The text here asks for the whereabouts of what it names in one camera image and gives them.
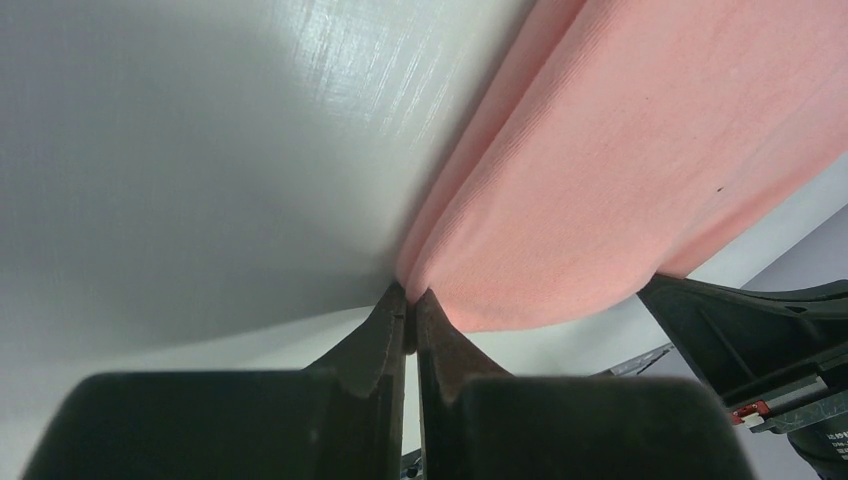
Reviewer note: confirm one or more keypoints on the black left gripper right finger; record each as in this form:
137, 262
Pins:
481, 422

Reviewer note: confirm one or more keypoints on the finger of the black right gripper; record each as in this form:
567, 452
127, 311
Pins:
771, 357

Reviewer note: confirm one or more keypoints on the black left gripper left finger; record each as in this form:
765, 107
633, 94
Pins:
338, 418

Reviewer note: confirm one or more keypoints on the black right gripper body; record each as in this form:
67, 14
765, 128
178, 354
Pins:
816, 428

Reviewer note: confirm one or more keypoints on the pink t shirt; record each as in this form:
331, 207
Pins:
620, 139

